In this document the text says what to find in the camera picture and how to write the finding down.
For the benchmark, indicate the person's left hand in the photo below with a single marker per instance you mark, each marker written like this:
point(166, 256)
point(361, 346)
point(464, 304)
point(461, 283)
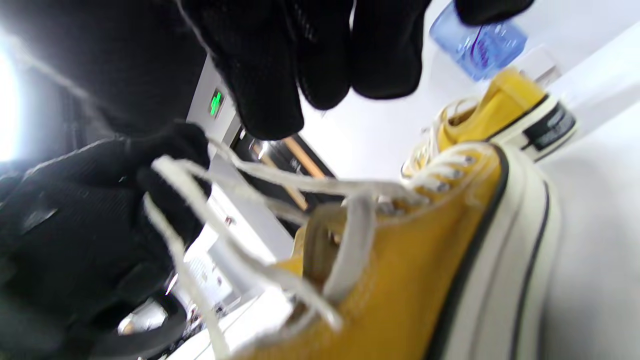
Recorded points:
point(75, 240)

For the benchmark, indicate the person's right hand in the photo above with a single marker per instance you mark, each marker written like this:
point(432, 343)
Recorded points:
point(260, 60)

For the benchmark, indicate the yellow canvas shoe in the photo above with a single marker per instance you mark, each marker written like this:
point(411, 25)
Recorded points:
point(415, 280)
point(505, 107)

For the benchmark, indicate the black double door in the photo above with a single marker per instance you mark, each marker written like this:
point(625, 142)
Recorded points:
point(272, 152)

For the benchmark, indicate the blue water bottle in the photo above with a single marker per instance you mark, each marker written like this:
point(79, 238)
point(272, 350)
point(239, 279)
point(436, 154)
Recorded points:
point(480, 50)

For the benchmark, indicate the white water dispenser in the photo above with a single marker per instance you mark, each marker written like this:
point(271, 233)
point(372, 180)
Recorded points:
point(537, 65)

